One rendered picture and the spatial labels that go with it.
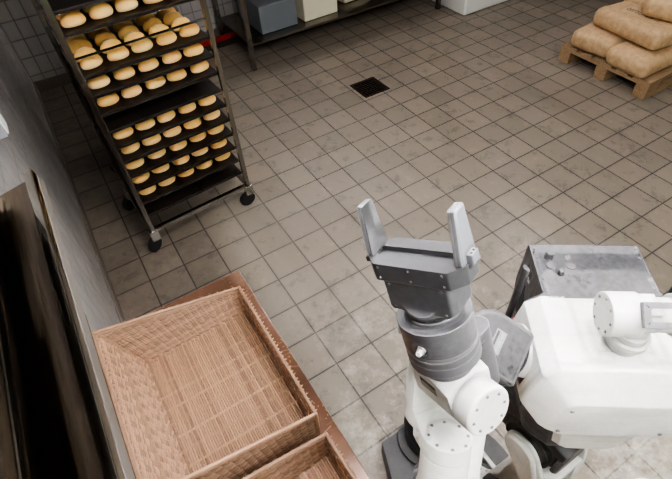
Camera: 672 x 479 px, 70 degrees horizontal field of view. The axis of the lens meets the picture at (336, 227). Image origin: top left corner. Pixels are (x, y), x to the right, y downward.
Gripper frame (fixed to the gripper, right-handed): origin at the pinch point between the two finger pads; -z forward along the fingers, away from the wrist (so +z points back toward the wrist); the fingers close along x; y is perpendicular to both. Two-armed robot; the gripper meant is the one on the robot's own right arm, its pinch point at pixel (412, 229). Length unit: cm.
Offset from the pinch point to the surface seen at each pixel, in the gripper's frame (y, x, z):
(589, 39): -397, -71, 75
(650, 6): -405, -31, 60
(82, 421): 28, -44, 19
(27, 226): 10, -84, 0
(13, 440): 35, -44, 14
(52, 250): 12, -70, 3
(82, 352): 22, -50, 13
